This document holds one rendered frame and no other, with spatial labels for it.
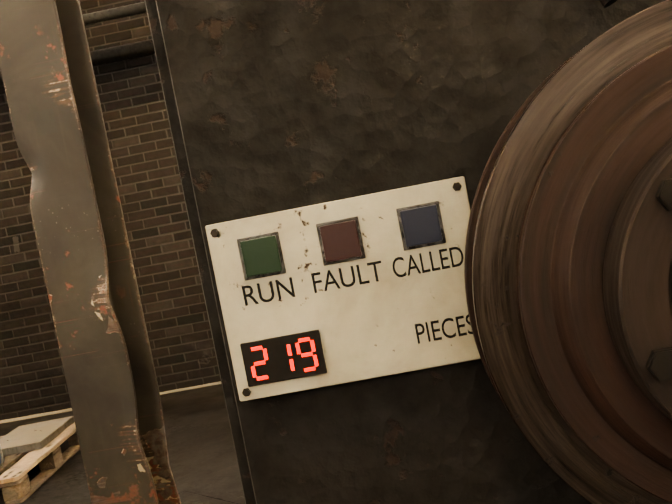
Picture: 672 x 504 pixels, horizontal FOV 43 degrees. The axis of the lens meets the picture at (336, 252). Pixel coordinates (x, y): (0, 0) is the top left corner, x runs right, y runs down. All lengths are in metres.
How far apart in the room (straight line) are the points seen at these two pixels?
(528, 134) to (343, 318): 0.27
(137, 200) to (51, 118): 3.64
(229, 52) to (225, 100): 0.05
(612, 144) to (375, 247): 0.26
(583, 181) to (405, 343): 0.26
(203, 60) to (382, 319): 0.31
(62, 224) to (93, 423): 0.79
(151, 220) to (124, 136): 0.71
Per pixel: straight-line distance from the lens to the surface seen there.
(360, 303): 0.84
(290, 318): 0.85
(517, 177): 0.71
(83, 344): 3.49
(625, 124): 0.71
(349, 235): 0.83
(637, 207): 0.65
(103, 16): 6.77
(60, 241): 3.47
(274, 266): 0.84
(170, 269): 7.03
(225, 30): 0.89
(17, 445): 5.57
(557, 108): 0.72
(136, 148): 7.09
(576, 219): 0.69
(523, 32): 0.88
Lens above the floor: 1.23
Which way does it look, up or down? 3 degrees down
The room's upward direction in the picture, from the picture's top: 11 degrees counter-clockwise
